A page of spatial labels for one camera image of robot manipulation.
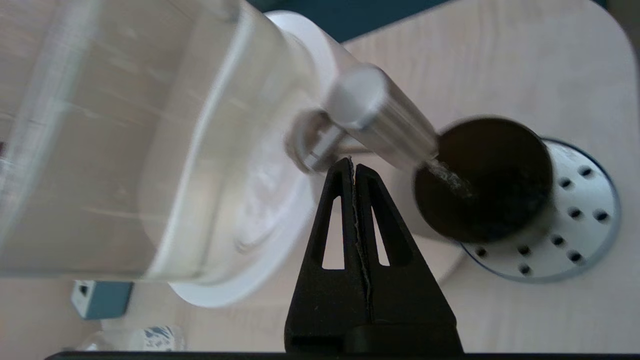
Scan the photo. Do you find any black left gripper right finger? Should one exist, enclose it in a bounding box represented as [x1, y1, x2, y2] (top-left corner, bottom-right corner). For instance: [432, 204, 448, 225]
[355, 165, 463, 353]

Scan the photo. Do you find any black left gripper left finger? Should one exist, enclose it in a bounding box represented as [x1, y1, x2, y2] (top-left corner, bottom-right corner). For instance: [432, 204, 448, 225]
[285, 157, 372, 352]

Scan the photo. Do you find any black plastic cup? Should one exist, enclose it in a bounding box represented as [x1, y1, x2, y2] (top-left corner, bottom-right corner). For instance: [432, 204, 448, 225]
[413, 116, 554, 244]

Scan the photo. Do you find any large silver metal tap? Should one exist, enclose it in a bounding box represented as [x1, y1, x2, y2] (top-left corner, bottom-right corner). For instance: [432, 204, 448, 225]
[285, 65, 441, 176]

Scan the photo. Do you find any clear plastic bottle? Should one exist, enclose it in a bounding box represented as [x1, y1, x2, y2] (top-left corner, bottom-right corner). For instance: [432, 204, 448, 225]
[75, 325, 188, 352]

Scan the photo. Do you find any large blue drip tray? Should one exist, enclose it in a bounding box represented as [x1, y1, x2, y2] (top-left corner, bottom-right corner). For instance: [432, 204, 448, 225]
[457, 138, 622, 284]

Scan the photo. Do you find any clear water dispenser white base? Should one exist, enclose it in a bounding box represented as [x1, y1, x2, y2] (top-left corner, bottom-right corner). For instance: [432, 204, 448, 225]
[0, 0, 466, 308]

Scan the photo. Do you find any small blue box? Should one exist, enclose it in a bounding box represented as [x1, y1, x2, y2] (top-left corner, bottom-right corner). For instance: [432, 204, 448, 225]
[71, 280, 134, 321]

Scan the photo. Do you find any teal upholstered bench sofa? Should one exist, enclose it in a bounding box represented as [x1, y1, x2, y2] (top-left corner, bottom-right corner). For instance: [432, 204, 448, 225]
[250, 0, 451, 43]

